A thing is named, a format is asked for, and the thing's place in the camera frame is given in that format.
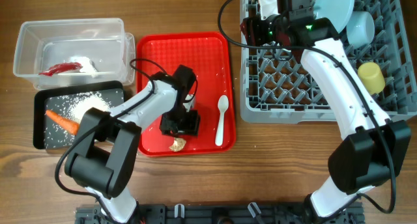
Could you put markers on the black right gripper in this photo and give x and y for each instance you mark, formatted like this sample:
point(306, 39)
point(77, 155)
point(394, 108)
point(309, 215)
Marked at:
point(249, 31)

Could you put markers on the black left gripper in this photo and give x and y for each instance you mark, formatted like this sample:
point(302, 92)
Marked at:
point(191, 128)

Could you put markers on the beige food lump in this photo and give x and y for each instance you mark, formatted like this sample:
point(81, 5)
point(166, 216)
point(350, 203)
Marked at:
point(178, 145)

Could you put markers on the white plastic spoon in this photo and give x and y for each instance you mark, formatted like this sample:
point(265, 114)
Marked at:
point(223, 105)

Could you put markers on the light blue plate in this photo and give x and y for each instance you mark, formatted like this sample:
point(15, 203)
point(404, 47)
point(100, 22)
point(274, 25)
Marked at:
point(337, 11)

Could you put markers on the light blue bowl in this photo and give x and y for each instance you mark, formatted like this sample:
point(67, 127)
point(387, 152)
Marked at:
point(360, 29)

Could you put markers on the orange carrot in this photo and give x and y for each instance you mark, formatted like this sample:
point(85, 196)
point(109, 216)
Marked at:
point(69, 125)

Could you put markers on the yellow plastic cup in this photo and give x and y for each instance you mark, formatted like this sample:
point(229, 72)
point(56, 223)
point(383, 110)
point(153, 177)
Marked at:
point(371, 77)

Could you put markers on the red snack wrapper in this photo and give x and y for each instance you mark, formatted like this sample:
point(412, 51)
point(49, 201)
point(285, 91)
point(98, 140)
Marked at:
point(60, 68)

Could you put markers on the green bowl with rice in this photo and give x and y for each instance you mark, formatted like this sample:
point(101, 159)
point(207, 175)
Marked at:
point(243, 28)

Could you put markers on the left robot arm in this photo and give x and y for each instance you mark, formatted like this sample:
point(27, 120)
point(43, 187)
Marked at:
point(102, 157)

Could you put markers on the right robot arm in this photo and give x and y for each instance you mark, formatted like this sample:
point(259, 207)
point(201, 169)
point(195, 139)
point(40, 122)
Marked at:
point(373, 146)

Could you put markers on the grey dishwasher rack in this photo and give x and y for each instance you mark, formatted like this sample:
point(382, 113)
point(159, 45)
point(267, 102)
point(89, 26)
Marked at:
point(274, 87)

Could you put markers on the black waste bin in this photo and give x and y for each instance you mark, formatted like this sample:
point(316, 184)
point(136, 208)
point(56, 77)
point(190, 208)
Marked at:
point(42, 96)

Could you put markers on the red plastic tray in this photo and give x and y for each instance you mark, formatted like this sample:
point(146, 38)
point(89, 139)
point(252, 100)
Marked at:
point(207, 54)

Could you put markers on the clear plastic bin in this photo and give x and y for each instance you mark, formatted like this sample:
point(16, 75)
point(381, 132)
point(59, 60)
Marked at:
point(100, 45)

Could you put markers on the white rice pile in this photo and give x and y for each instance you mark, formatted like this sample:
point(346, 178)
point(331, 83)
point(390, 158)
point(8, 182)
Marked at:
point(73, 107)

